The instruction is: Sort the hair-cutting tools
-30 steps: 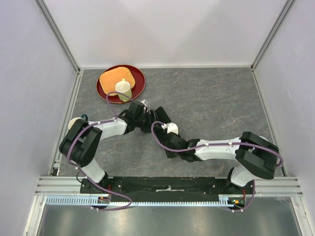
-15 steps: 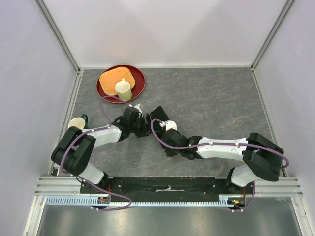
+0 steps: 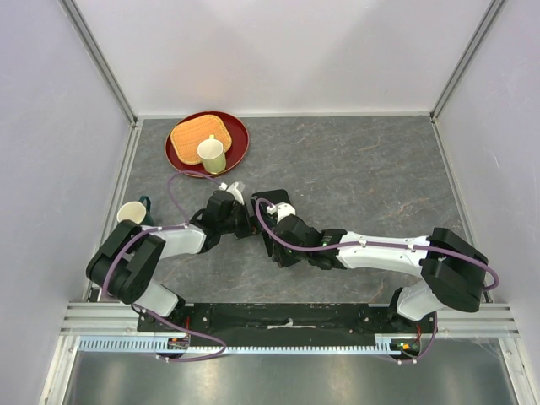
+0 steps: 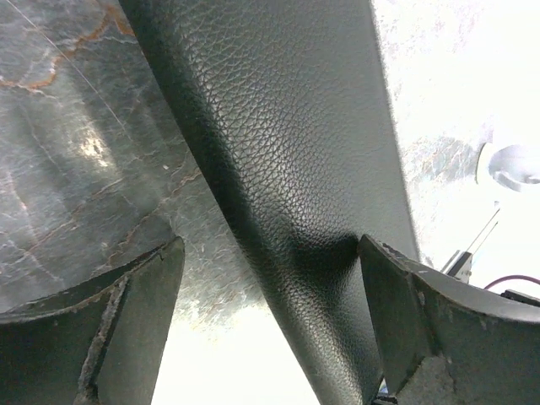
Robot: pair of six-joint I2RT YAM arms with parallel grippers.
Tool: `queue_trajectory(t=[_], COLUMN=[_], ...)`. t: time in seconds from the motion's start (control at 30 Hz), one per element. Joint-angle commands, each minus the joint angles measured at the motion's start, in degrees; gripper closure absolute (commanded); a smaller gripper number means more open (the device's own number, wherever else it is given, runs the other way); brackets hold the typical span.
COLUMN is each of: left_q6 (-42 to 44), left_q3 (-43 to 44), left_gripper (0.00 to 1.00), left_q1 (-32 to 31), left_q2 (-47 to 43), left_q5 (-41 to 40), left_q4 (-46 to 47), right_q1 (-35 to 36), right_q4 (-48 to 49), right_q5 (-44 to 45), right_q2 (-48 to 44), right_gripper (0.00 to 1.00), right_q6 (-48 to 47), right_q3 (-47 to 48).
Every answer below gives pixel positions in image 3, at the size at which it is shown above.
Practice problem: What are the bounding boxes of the orange woven mat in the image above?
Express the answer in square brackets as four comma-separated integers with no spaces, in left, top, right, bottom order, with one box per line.
[170,114,232,165]

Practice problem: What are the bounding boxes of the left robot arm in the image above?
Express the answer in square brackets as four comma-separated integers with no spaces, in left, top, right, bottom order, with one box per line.
[86,181,257,332]

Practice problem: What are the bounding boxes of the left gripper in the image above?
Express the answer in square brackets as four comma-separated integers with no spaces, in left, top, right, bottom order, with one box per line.
[219,197,275,240]

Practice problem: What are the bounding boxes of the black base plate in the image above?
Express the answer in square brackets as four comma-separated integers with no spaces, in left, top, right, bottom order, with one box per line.
[137,301,440,348]

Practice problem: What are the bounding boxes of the dark green mug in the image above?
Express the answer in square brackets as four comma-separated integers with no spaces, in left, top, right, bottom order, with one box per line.
[116,196,154,226]

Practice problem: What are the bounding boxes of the grey slotted cable duct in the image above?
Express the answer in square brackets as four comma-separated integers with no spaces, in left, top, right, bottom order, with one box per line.
[78,336,413,355]

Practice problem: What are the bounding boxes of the red round tray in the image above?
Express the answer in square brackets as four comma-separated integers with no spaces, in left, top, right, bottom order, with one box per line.
[165,111,250,178]

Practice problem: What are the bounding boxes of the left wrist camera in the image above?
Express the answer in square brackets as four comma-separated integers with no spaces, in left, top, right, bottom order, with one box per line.
[219,181,246,205]

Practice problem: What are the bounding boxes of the black tool case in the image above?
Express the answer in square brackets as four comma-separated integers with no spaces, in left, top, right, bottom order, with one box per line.
[250,188,293,258]

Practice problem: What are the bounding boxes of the pale green cup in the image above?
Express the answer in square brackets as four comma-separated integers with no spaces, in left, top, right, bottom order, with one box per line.
[197,134,226,175]

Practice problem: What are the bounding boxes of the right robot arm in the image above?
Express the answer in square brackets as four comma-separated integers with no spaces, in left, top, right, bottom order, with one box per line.
[265,215,488,332]

